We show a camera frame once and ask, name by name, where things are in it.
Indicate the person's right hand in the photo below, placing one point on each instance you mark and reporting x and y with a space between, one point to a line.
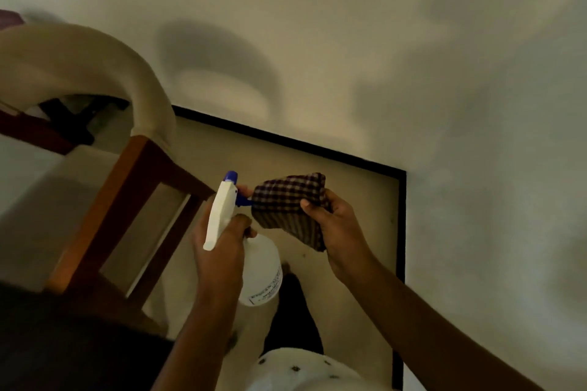
341 239

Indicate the person's left hand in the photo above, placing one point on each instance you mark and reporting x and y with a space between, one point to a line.
220 258

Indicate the person's right thumb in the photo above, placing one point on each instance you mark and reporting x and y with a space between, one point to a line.
316 211

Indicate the person's left thumb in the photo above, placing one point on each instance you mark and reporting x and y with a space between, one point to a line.
238 223

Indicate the checkered cloth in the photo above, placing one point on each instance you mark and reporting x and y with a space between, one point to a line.
289 207

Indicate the white spray bottle blue nozzle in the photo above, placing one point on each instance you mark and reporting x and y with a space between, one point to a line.
257 267

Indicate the person's left forearm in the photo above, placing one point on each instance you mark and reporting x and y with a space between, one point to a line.
195 345

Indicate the person's right forearm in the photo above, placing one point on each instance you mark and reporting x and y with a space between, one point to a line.
431 331

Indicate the black baseboard strip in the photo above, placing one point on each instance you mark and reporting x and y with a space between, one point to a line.
394 239

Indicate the person's black trouser leg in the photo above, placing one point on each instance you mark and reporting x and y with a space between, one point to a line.
293 317

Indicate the person's white dotted shirt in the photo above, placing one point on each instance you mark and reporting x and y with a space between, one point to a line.
302 370

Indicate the wooden chair with cream backrest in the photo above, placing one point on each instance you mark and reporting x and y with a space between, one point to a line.
91 138

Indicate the dark tabletop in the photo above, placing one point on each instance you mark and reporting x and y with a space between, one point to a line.
69 340

